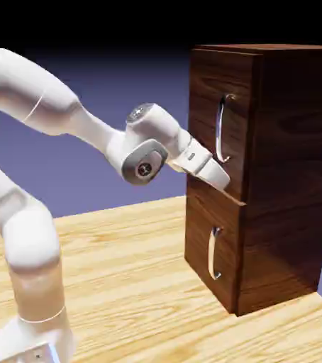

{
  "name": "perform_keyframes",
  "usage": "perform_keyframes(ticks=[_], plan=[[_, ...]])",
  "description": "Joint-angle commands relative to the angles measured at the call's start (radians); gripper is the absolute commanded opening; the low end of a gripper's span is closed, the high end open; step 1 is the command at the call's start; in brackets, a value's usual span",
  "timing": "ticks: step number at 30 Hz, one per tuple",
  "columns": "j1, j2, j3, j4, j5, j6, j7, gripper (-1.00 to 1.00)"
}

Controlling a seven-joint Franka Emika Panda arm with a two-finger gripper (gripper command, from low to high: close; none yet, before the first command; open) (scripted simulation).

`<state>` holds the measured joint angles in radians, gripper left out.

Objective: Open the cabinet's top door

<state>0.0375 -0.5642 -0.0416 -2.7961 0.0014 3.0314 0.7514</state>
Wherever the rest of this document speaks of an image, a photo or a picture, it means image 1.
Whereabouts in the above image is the curved silver door handle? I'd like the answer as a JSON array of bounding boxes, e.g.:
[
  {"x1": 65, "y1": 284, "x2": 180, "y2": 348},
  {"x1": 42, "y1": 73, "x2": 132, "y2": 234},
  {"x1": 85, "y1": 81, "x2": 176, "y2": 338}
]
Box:
[
  {"x1": 208, "y1": 225, "x2": 223, "y2": 281},
  {"x1": 214, "y1": 93, "x2": 236, "y2": 164}
]

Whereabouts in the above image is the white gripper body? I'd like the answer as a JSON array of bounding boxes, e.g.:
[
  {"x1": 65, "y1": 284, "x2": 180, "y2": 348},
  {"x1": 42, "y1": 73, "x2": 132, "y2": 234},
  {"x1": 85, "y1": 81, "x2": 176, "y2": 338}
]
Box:
[{"x1": 195, "y1": 157, "x2": 231, "y2": 191}]

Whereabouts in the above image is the dark wood cabinet door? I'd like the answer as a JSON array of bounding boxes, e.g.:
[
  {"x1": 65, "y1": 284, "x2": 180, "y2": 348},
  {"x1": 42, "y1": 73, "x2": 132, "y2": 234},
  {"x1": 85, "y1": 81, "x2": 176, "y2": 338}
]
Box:
[
  {"x1": 184, "y1": 185, "x2": 247, "y2": 315},
  {"x1": 185, "y1": 48, "x2": 257, "y2": 206}
]

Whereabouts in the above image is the dark wood cabinet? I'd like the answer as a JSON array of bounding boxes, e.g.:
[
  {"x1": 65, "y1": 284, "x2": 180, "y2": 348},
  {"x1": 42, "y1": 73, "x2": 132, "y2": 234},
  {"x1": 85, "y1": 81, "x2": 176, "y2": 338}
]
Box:
[{"x1": 184, "y1": 43, "x2": 322, "y2": 317}]

